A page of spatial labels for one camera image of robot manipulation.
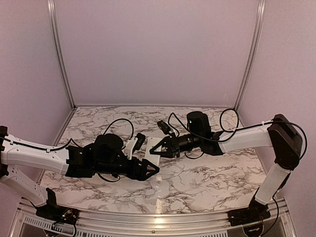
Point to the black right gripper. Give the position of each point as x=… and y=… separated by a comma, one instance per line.
x=172, y=147

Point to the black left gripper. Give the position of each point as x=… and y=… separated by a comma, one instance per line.
x=140, y=177

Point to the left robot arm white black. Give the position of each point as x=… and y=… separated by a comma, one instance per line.
x=106, y=155

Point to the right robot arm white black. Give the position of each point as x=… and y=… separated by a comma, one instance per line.
x=288, y=141

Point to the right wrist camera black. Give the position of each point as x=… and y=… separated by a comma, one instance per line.
x=164, y=127

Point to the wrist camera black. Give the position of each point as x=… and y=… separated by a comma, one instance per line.
x=140, y=138
x=164, y=127

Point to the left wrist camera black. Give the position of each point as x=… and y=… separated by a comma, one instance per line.
x=140, y=138

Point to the white perforated cable duct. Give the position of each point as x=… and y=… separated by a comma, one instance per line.
x=36, y=227

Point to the aluminium front table rail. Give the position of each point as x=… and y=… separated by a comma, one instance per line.
x=187, y=223

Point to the aluminium corner post right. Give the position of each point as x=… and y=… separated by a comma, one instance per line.
x=258, y=25

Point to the aluminium corner post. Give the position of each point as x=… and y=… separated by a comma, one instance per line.
x=258, y=25
x=59, y=53

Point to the aluminium corner post left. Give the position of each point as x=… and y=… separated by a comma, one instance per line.
x=59, y=53

